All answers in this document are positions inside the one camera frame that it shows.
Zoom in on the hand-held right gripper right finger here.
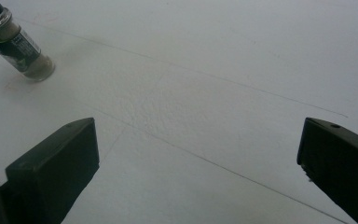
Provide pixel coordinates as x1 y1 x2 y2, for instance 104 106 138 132
296 117 358 224

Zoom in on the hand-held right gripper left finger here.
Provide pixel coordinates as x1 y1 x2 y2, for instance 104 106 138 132
0 117 101 224

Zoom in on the glass spice jar black cap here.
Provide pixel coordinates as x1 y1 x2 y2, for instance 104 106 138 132
0 0 56 83

